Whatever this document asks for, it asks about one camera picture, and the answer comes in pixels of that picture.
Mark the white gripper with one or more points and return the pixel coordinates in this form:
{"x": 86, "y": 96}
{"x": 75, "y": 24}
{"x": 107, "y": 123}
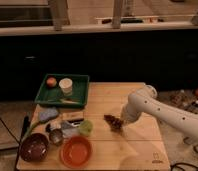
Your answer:
{"x": 126, "y": 121}

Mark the dark red grape bunch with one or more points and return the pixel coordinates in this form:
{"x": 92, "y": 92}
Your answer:
{"x": 114, "y": 122}

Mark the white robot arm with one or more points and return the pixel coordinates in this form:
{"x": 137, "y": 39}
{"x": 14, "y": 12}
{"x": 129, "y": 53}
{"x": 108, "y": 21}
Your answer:
{"x": 144, "y": 100}

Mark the wooden block with dark strip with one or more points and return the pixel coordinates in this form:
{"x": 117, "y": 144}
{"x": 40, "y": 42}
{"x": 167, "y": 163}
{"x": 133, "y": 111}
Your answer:
{"x": 71, "y": 116}

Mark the crumpled silver blue wrapper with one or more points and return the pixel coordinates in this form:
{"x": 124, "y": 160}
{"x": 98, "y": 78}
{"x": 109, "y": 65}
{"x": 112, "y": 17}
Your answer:
{"x": 68, "y": 130}

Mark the orange bowl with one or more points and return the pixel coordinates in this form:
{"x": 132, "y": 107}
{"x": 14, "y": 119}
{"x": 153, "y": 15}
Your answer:
{"x": 76, "y": 152}

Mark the white paper cup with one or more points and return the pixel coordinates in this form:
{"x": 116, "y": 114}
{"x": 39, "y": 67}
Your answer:
{"x": 66, "y": 86}

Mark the small metal cup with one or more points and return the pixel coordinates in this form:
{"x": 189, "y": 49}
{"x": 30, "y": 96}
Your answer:
{"x": 56, "y": 137}

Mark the blue grey cloth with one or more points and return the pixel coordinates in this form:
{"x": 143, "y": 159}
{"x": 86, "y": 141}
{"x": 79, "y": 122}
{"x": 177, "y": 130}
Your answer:
{"x": 48, "y": 114}

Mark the green plastic tray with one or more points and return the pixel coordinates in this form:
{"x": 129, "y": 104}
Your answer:
{"x": 54, "y": 96}

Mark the orange fruit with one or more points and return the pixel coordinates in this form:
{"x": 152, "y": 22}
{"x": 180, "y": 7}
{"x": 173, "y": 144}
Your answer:
{"x": 51, "y": 82}

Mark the dark purple bowl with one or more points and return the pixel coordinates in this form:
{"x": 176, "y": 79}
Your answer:
{"x": 34, "y": 148}

